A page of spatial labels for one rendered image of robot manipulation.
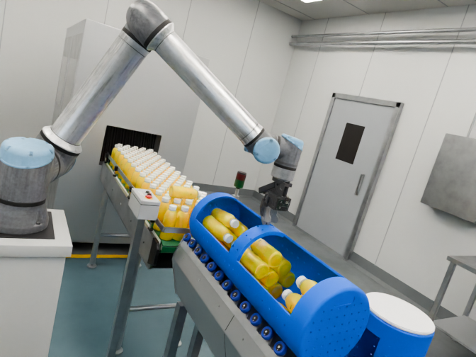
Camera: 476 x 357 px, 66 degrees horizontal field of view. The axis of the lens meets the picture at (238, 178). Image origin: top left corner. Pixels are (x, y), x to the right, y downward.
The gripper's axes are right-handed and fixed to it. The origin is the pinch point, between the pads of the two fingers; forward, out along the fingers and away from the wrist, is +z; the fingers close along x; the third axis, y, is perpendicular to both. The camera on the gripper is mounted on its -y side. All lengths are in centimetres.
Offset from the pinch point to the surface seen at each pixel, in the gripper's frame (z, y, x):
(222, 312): 35.6, 5.9, -12.8
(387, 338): 26, 43, 38
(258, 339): 30.7, 28.9, -11.4
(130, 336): 123, -94, -8
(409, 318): 19, 41, 50
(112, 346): 103, -62, -30
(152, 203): 14, -55, -28
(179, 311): 64, -35, -9
